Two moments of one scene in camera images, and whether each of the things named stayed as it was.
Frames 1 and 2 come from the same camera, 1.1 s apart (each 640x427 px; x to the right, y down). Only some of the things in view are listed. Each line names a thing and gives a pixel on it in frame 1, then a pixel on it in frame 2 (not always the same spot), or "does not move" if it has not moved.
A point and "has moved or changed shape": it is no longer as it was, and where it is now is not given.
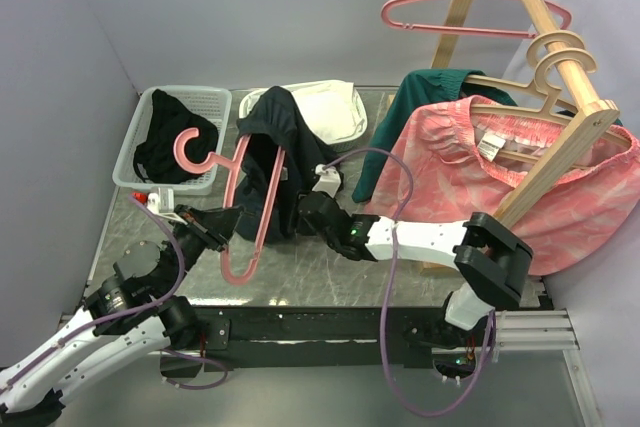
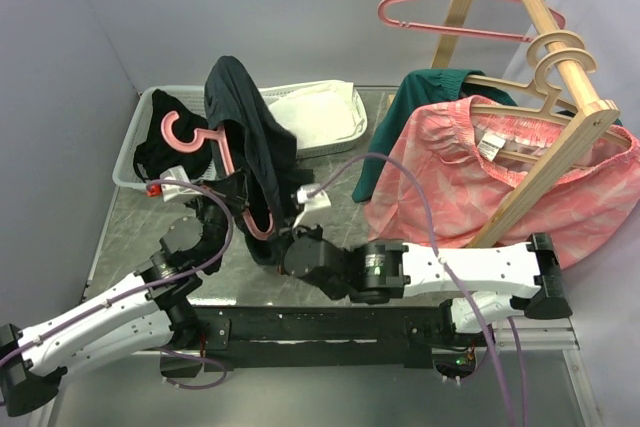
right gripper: (301, 224) → (316, 230)
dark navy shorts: (271, 122) has moved or changed shape
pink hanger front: (180, 155) → (225, 148)
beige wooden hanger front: (549, 112) does not move
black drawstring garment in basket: (155, 161) does not move
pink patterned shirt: (453, 177) does not move
